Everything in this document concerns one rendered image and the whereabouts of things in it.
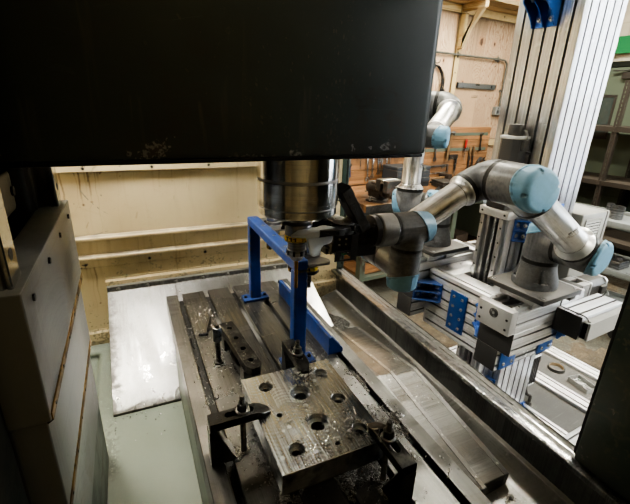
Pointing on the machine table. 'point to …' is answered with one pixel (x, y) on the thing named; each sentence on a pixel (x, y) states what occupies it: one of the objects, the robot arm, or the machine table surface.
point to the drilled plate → (337, 461)
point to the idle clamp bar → (240, 350)
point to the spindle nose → (297, 189)
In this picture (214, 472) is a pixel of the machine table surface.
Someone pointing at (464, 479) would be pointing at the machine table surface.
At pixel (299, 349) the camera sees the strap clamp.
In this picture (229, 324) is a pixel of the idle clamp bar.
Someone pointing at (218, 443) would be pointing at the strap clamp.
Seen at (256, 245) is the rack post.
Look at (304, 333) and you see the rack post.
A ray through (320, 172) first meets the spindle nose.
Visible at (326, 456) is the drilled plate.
